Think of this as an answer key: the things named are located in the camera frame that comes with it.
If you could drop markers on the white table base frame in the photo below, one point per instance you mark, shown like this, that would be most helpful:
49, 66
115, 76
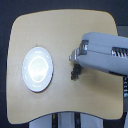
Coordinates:
67, 120

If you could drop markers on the dark purple grape bunch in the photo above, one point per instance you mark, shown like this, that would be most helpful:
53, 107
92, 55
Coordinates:
76, 71

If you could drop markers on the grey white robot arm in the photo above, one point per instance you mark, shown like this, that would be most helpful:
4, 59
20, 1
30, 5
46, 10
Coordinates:
104, 52

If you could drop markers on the white round plate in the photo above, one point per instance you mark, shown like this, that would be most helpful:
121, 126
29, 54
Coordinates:
37, 69

